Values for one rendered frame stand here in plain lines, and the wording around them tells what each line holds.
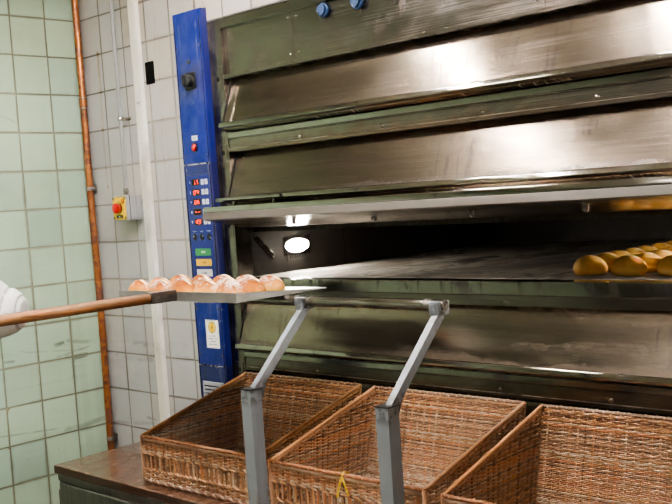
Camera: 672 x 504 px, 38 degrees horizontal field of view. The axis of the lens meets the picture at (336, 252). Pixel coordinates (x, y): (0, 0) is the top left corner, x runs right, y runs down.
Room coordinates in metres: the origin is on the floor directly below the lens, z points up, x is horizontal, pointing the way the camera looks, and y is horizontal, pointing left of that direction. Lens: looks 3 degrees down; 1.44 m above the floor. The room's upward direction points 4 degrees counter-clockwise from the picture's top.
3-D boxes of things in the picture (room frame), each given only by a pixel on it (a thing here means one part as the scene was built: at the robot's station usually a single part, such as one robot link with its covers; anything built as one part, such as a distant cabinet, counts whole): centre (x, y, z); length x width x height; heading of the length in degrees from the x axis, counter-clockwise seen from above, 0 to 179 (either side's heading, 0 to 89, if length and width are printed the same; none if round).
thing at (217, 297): (3.00, 0.36, 1.19); 0.55 x 0.36 x 0.03; 47
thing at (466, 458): (2.69, -0.13, 0.72); 0.56 x 0.49 x 0.28; 47
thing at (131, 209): (3.91, 0.81, 1.46); 0.10 x 0.07 x 0.10; 46
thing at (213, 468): (3.10, 0.31, 0.72); 0.56 x 0.49 x 0.28; 47
